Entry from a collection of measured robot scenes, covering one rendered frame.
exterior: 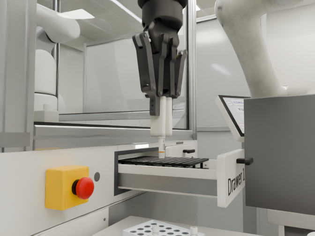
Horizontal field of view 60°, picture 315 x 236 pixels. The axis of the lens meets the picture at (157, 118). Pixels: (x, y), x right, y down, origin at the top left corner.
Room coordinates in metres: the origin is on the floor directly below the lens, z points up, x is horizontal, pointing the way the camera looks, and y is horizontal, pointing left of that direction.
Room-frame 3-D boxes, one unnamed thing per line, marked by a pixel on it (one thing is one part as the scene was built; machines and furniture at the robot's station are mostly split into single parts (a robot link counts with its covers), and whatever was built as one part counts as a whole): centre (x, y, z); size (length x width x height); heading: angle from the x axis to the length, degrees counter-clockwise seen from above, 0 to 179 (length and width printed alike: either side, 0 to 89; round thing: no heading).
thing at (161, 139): (0.49, -0.01, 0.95); 0.01 x 0.01 x 0.05
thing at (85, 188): (0.51, 0.14, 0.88); 0.04 x 0.03 x 0.04; 154
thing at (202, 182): (0.80, -0.01, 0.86); 0.40 x 0.26 x 0.06; 64
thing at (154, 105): (0.47, 0.01, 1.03); 0.03 x 0.01 x 0.05; 139
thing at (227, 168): (0.71, -0.20, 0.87); 0.29 x 0.02 x 0.11; 154
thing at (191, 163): (0.76, -0.11, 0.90); 0.18 x 0.02 x 0.01; 154
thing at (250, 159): (0.70, -0.22, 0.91); 0.07 x 0.04 x 0.01; 154
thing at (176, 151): (1.11, -0.10, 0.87); 0.29 x 0.02 x 0.11; 154
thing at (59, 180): (0.52, 0.17, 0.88); 0.07 x 0.05 x 0.07; 154
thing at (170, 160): (0.80, -0.02, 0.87); 0.22 x 0.18 x 0.06; 64
